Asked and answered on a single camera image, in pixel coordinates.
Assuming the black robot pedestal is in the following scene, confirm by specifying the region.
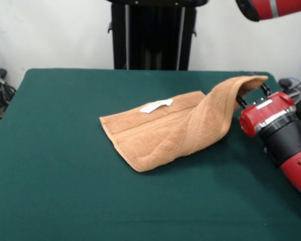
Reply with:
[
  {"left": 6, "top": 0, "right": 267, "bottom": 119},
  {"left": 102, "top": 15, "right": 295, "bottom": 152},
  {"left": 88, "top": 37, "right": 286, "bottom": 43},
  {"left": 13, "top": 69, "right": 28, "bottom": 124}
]
[{"left": 106, "top": 0, "right": 210, "bottom": 71}]

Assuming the dark green table cloth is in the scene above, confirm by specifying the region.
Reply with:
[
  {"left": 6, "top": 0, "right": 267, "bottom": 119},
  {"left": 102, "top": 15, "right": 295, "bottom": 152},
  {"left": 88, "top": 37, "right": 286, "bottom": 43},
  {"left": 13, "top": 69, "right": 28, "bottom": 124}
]
[{"left": 0, "top": 68, "right": 301, "bottom": 241}]

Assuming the tan terry towel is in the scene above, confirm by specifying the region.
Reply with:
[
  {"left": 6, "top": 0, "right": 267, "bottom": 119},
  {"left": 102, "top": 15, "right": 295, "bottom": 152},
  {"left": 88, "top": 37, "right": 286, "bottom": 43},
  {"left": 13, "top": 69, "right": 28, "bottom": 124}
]
[{"left": 99, "top": 74, "right": 269, "bottom": 174}]

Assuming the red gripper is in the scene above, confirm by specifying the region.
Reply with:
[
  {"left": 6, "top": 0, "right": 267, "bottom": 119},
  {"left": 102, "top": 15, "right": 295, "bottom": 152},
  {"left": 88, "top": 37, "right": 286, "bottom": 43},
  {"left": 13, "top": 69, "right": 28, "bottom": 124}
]
[{"left": 235, "top": 81, "right": 297, "bottom": 138}]

